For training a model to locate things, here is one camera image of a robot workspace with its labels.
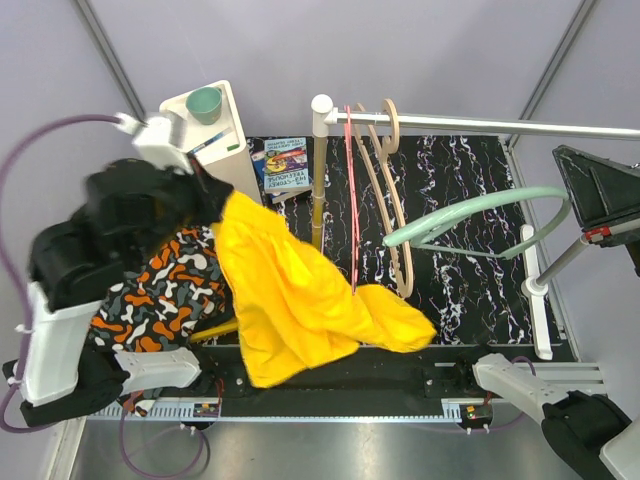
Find pink wire hanger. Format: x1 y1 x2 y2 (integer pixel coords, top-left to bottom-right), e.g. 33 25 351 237
344 105 359 294

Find mint green hanger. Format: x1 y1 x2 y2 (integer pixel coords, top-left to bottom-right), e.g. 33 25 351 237
382 186 572 261

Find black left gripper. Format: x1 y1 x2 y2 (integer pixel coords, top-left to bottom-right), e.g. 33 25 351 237
127 151 234 266

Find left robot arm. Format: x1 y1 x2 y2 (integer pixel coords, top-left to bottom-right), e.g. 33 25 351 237
2 158 233 432

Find orange camouflage shorts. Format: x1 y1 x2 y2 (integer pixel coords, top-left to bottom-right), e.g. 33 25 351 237
87 226 232 353

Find wooden hanger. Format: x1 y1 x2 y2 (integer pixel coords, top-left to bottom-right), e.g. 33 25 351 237
355 98 414 299

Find black marble mat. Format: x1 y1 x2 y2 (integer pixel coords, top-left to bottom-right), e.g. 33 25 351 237
263 135 533 345

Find yellow shorts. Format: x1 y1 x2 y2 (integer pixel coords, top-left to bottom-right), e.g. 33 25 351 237
212 192 436 388

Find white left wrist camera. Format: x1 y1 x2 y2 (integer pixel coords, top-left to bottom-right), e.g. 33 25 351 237
115 111 193 174

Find colourful book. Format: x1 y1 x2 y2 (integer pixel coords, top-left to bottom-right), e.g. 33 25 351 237
251 137 312 203

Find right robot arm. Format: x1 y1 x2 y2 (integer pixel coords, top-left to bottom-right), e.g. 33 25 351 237
453 145 639 479

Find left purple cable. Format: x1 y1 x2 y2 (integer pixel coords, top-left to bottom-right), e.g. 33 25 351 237
0 113 212 477

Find metal clothes rack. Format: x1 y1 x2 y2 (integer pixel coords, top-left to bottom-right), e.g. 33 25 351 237
311 94 639 361

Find yellow plastic tray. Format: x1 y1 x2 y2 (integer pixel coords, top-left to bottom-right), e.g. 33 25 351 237
189 320 238 343

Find white box appliance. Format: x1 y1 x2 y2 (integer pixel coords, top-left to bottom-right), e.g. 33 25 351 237
159 80 263 204

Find green cup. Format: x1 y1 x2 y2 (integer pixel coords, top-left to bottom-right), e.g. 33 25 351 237
185 87 222 125

